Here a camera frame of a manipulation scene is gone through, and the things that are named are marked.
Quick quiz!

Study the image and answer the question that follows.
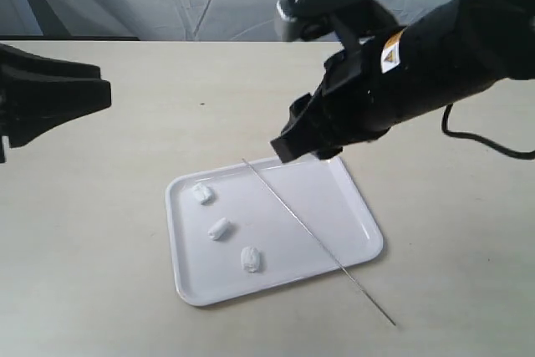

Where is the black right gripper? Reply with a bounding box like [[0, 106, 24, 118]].
[[270, 38, 405, 163]]

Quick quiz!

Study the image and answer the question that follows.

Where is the thin metal skewer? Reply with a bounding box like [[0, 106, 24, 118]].
[[242, 158, 398, 328]]

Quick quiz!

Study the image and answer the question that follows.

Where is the white marshmallow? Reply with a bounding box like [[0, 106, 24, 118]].
[[240, 246, 263, 273], [191, 182, 215, 205], [207, 217, 233, 241]]

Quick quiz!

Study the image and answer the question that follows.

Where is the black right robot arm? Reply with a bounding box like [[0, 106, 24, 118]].
[[271, 0, 534, 163]]

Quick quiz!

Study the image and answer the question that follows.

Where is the white plastic tray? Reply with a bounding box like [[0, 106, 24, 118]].
[[166, 156, 384, 306]]

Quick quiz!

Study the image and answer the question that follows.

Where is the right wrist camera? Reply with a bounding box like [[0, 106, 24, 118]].
[[274, 0, 399, 50]]

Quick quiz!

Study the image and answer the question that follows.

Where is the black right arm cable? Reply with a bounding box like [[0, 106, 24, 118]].
[[439, 103, 535, 161]]

